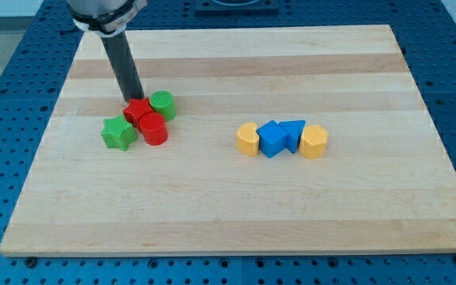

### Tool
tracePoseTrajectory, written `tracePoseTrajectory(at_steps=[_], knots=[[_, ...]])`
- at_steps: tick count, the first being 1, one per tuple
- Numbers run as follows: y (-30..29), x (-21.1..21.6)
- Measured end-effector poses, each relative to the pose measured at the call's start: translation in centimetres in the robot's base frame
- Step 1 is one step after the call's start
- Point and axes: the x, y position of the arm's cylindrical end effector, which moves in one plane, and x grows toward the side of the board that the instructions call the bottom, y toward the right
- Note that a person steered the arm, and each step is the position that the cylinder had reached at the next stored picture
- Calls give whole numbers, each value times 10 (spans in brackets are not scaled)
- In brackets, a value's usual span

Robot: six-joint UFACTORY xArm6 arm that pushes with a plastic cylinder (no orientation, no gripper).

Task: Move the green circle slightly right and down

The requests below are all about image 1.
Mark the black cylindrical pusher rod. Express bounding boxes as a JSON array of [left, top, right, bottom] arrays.
[[101, 32, 144, 102]]

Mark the green cylinder block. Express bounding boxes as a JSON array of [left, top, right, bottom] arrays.
[[150, 90, 177, 121]]

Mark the red star block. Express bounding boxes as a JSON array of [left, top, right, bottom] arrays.
[[123, 98, 154, 128]]

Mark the green star block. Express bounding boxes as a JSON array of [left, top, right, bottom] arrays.
[[101, 114, 137, 151]]

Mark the red cylinder block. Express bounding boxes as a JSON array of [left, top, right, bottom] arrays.
[[139, 112, 168, 146]]

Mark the yellow crescent block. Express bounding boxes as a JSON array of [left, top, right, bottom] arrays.
[[236, 122, 260, 156]]

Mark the blue cube block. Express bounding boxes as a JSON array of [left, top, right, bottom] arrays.
[[256, 120, 287, 158]]

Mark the blue triangle block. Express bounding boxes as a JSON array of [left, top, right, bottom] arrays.
[[279, 120, 306, 154]]

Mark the yellow hexagon block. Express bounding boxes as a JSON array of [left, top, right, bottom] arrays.
[[298, 125, 329, 159]]

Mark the wooden board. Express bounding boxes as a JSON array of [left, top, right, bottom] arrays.
[[0, 25, 456, 257]]

